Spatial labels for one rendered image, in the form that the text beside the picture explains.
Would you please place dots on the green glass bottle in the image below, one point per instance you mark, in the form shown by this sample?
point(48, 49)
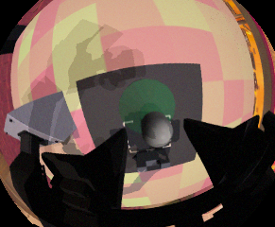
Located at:
point(147, 107)

